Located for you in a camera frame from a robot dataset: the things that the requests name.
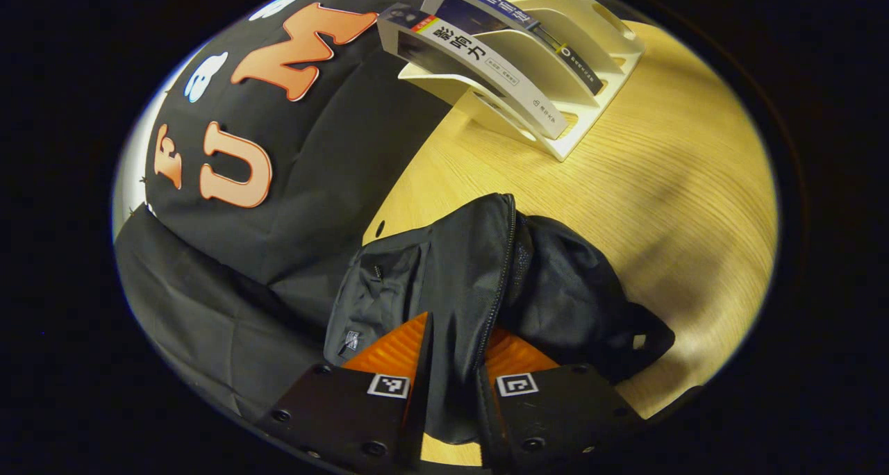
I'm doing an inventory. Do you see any white bookshelf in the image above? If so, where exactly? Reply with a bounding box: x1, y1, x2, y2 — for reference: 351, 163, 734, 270
399, 0, 647, 163

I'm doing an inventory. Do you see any black schoolbag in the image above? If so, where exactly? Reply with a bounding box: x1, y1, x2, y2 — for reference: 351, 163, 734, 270
323, 192, 676, 444

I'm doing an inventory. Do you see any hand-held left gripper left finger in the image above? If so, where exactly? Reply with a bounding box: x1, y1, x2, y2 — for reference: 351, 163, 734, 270
256, 311, 436, 472

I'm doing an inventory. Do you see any blue cover book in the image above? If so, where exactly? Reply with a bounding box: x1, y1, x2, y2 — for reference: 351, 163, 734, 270
422, 0, 605, 97

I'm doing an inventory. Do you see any white book with grey cover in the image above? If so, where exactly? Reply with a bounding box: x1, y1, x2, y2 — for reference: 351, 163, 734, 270
377, 3, 569, 141

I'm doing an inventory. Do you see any black backdrop cloth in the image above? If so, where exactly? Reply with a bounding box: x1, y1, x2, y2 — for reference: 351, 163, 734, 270
115, 0, 459, 420

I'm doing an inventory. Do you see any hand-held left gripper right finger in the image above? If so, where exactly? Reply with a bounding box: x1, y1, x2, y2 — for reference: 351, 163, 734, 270
476, 326, 641, 472

